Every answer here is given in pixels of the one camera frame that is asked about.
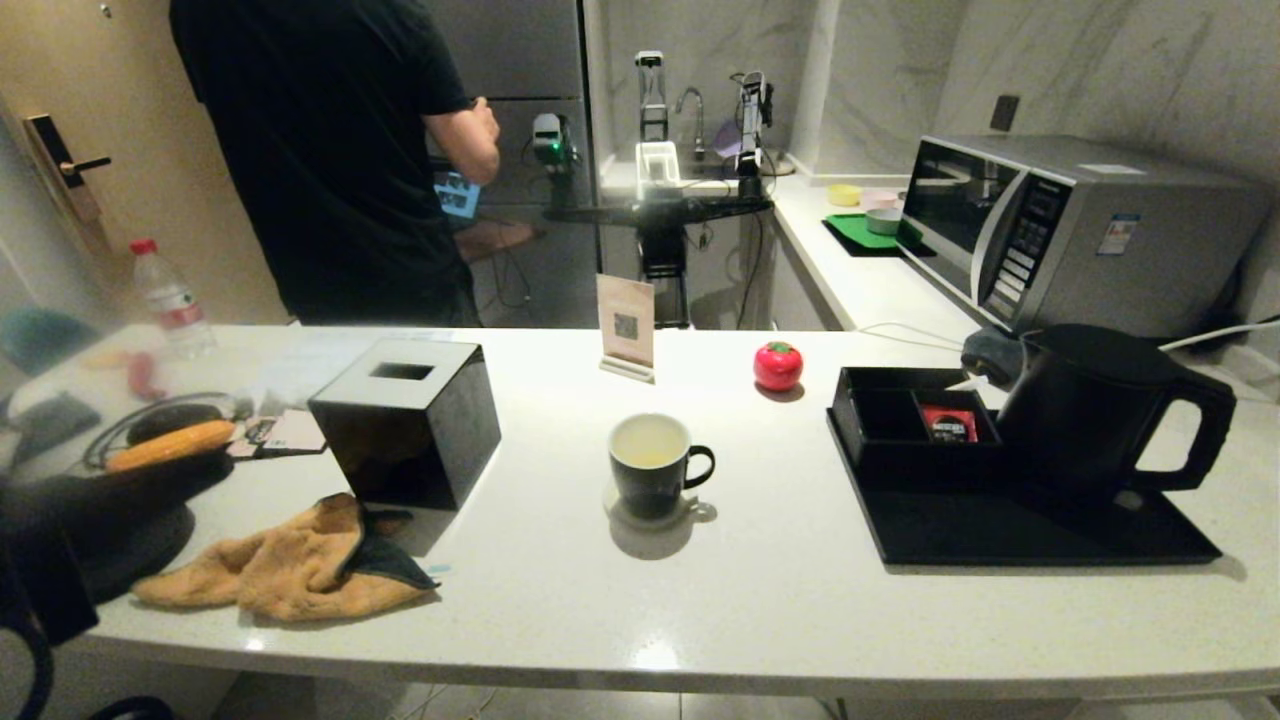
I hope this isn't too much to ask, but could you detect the black electric kettle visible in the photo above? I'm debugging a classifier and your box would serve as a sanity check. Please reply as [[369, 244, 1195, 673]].
[[998, 323, 1238, 501]]

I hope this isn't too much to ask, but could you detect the black round kettle base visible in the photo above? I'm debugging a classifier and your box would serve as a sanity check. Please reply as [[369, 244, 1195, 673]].
[[80, 503, 197, 604]]

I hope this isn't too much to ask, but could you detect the yellow toy corn cob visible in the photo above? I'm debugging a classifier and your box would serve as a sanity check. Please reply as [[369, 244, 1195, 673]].
[[107, 420, 237, 473]]

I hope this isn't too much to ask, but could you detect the black oval device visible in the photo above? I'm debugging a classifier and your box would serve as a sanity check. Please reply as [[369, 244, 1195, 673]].
[[128, 403, 226, 446]]

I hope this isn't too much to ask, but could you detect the red toy chili pepper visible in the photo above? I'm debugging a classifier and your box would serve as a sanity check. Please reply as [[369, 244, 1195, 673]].
[[125, 352, 169, 401]]

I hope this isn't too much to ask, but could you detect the dark grey pouch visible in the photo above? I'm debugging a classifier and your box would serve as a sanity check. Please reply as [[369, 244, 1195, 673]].
[[0, 392, 101, 466]]

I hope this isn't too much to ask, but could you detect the orange microfiber cloth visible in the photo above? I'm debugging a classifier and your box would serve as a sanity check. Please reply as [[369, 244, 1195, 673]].
[[132, 492, 441, 622]]

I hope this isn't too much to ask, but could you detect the plastic bottle red cap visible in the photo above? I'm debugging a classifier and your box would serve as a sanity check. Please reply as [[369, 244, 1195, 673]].
[[131, 238, 219, 359]]

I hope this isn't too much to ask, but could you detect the teal round object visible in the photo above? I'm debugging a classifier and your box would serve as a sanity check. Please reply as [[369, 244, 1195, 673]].
[[0, 305, 98, 376]]

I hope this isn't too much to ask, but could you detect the black glossy tissue box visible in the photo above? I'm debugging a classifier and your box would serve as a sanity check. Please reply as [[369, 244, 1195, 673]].
[[308, 338, 503, 512]]

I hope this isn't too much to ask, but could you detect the tan wooden door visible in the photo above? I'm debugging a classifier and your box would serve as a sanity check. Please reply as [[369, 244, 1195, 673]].
[[0, 0, 291, 326]]

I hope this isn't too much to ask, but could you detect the person in black shirt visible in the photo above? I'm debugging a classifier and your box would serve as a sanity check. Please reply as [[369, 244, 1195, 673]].
[[168, 0, 501, 326]]

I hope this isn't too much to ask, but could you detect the brown stool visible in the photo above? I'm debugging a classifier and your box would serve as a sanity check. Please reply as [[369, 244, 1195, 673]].
[[455, 218, 537, 263]]

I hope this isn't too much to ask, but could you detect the QR code sign stand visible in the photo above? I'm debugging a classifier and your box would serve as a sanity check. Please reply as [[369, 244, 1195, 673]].
[[596, 273, 657, 384]]

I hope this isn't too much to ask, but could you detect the black mug white inside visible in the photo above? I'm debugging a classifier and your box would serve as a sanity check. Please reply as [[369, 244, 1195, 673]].
[[608, 413, 717, 521]]

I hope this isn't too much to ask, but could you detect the grey tall cabinet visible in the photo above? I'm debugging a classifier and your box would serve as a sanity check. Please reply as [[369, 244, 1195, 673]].
[[420, 0, 599, 328]]

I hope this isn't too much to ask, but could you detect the white rack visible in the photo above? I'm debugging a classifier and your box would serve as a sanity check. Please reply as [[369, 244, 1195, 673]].
[[636, 140, 683, 200]]

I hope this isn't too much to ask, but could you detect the clear blender jug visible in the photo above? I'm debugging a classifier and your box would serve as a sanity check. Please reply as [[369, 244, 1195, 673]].
[[635, 50, 669, 141]]

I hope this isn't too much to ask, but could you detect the red tomato-shaped timer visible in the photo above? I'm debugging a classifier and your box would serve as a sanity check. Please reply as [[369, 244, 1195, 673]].
[[753, 341, 805, 392]]

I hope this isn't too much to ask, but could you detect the chrome sink faucet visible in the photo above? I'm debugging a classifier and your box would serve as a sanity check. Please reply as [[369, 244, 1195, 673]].
[[675, 86, 707, 161]]

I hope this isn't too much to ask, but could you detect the black compartment sachet box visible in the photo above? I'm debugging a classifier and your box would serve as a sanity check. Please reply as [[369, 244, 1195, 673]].
[[826, 366, 1006, 491]]

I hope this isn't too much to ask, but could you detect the green tray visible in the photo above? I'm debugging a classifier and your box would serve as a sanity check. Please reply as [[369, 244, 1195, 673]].
[[823, 212, 936, 258]]

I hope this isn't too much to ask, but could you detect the red coffee sachet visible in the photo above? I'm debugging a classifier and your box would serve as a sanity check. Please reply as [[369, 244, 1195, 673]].
[[920, 404, 979, 444]]

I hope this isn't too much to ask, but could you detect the black rectangular serving tray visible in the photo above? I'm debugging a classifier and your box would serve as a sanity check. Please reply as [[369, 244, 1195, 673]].
[[828, 440, 1223, 569]]

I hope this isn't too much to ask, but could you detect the grey folded cloth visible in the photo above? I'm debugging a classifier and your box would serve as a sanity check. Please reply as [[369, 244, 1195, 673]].
[[962, 328, 1031, 389]]

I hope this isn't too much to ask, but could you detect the silver microwave oven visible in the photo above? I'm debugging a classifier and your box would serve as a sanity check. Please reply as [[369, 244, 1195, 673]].
[[900, 135, 1273, 338]]

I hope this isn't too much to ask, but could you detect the black cord with plug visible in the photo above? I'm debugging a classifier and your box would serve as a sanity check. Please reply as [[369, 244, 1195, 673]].
[[83, 390, 246, 469]]

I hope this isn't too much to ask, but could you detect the black ring-shaped part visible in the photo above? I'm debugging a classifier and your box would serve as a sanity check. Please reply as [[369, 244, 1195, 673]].
[[85, 695, 176, 720]]

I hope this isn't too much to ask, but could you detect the black door lock handle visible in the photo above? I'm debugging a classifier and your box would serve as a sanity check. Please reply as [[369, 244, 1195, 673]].
[[24, 115, 113, 223]]

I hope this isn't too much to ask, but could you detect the green-lit camera device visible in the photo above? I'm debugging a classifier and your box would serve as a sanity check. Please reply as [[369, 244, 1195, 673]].
[[530, 112, 581, 215]]

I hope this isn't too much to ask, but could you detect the black round pedestal table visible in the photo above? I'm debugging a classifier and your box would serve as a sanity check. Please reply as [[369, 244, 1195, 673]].
[[545, 192, 776, 330]]

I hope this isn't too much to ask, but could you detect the white power cable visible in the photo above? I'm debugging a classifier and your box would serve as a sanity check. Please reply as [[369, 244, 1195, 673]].
[[1165, 320, 1280, 351]]

